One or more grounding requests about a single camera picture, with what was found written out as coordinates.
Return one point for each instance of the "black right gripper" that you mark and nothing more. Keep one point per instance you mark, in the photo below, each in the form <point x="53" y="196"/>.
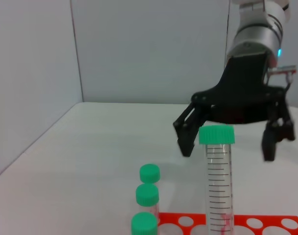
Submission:
<point x="242" y="98"/>

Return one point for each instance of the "clear green-capped test tube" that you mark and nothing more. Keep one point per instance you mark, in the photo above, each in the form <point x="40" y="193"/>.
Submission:
<point x="147" y="194"/>
<point x="149" y="173"/>
<point x="144" y="225"/>
<point x="216" y="134"/>

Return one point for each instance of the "orange plastic test tube rack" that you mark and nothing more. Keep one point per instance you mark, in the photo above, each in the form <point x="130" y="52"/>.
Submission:
<point x="171" y="219"/>

